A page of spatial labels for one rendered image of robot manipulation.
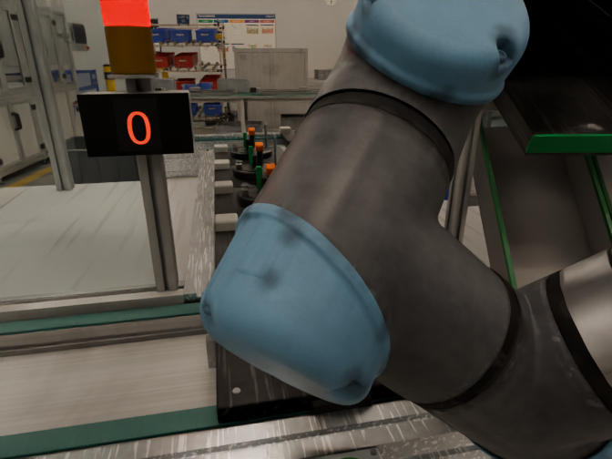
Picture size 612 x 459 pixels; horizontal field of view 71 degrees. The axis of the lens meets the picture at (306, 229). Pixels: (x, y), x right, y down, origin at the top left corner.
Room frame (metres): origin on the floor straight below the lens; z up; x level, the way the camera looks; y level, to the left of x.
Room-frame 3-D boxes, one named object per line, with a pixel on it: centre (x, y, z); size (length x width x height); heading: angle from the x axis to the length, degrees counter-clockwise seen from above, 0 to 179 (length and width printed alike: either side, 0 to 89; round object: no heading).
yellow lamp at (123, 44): (0.53, 0.20, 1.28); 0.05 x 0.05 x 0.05
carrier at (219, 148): (1.43, 0.18, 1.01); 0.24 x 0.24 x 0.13; 11
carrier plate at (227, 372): (0.46, -0.01, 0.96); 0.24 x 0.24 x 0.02; 11
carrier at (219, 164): (1.19, 0.14, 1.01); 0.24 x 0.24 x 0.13; 11
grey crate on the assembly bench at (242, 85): (5.98, 0.95, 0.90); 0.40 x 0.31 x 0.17; 93
